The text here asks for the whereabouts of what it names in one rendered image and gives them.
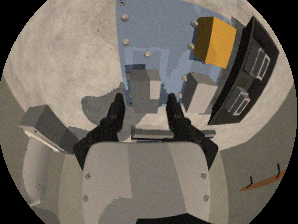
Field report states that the orange-yellow block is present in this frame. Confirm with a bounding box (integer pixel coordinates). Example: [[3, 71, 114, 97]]
[[193, 17, 236, 69]]

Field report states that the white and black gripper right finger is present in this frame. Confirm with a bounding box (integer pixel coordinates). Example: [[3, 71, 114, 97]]
[[166, 93, 219, 170]]

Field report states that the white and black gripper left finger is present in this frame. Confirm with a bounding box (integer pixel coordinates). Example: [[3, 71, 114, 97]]
[[73, 93, 125, 171]]

